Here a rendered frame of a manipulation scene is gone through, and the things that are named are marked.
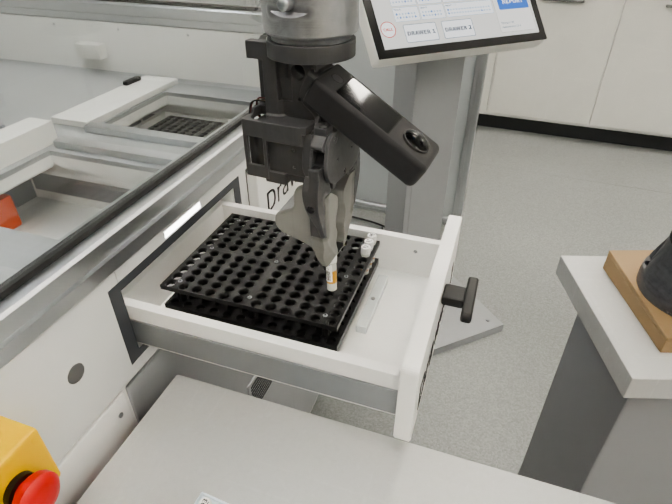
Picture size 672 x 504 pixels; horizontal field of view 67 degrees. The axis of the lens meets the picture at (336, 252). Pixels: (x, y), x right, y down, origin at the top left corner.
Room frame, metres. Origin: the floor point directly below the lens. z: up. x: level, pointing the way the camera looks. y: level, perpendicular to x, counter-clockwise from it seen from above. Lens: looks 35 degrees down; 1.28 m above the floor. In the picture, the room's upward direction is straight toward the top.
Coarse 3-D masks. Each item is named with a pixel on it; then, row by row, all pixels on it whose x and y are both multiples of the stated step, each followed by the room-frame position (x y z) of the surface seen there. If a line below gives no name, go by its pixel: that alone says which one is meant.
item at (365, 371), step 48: (192, 240) 0.59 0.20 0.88; (384, 240) 0.58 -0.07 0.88; (432, 240) 0.57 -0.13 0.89; (144, 288) 0.49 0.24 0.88; (144, 336) 0.43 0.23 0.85; (192, 336) 0.41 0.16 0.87; (240, 336) 0.39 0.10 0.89; (384, 336) 0.45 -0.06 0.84; (288, 384) 0.37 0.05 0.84; (336, 384) 0.35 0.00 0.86; (384, 384) 0.34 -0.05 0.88
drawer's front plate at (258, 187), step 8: (248, 176) 0.71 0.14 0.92; (256, 176) 0.71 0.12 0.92; (248, 184) 0.72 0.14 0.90; (256, 184) 0.71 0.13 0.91; (264, 184) 0.73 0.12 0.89; (272, 184) 0.76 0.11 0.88; (288, 184) 0.82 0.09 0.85; (296, 184) 0.85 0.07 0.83; (256, 192) 0.71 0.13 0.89; (264, 192) 0.73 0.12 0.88; (272, 192) 0.76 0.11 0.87; (280, 192) 0.79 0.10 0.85; (288, 192) 0.82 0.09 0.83; (256, 200) 0.71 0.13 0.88; (264, 200) 0.73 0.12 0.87; (272, 200) 0.76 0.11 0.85; (280, 200) 0.78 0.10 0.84; (272, 208) 0.75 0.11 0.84; (280, 208) 0.78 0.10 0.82
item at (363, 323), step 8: (376, 280) 0.54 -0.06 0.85; (384, 280) 0.54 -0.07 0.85; (376, 288) 0.52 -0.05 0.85; (384, 288) 0.53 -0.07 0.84; (376, 296) 0.51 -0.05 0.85; (368, 304) 0.49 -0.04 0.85; (376, 304) 0.49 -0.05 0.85; (368, 312) 0.48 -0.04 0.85; (360, 320) 0.46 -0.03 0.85; (368, 320) 0.46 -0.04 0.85; (360, 328) 0.45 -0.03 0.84
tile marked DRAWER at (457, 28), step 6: (468, 18) 1.40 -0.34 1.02; (444, 24) 1.37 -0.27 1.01; (450, 24) 1.37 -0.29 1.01; (456, 24) 1.38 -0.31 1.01; (462, 24) 1.39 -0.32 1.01; (468, 24) 1.39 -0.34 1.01; (444, 30) 1.36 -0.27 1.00; (450, 30) 1.36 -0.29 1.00; (456, 30) 1.37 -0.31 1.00; (462, 30) 1.37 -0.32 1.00; (468, 30) 1.38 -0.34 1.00; (474, 30) 1.39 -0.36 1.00; (450, 36) 1.35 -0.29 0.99; (456, 36) 1.36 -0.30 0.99; (462, 36) 1.36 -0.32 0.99
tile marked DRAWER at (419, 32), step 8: (408, 24) 1.33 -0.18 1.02; (416, 24) 1.34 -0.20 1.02; (424, 24) 1.35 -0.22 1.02; (432, 24) 1.35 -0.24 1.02; (408, 32) 1.32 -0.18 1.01; (416, 32) 1.32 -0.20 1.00; (424, 32) 1.33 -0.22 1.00; (432, 32) 1.34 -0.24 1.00; (408, 40) 1.30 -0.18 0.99; (416, 40) 1.31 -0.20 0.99; (424, 40) 1.32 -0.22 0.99; (432, 40) 1.32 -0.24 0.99
